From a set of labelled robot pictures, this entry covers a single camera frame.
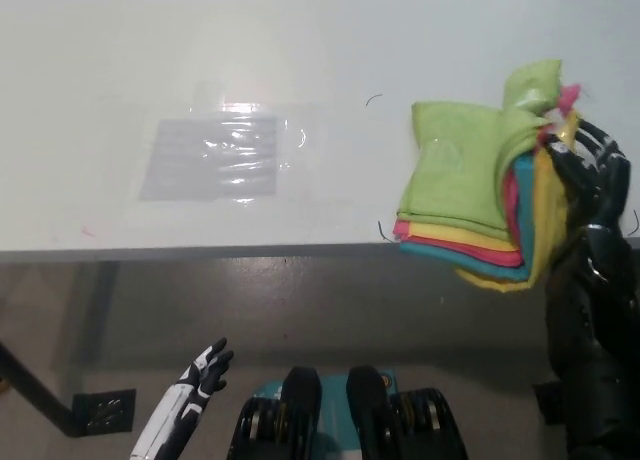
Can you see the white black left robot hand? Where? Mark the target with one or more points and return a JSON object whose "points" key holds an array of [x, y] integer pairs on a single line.
{"points": [[207, 375]]}

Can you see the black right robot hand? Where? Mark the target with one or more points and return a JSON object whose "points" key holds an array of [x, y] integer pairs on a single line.
{"points": [[600, 180]]}

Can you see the yellow microfibre cloth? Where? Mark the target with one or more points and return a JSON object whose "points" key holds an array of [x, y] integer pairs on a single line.
{"points": [[450, 232], [545, 220]]}

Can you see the pink microfibre cloth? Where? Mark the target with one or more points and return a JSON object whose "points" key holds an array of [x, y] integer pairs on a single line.
{"points": [[465, 247]]}

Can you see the black robot legs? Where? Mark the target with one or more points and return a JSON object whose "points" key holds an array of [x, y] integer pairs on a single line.
{"points": [[300, 420]]}

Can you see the black floor plate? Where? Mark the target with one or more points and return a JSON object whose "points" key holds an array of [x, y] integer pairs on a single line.
{"points": [[105, 412]]}

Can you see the thin black thread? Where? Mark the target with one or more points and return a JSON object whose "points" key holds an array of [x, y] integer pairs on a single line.
{"points": [[372, 97], [381, 232]]}

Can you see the clear plastic sleeve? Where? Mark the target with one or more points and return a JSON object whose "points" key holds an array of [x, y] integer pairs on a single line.
{"points": [[295, 130]]}

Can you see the black diagonal frame bar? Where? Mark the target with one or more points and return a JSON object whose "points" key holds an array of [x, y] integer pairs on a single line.
{"points": [[35, 387]]}

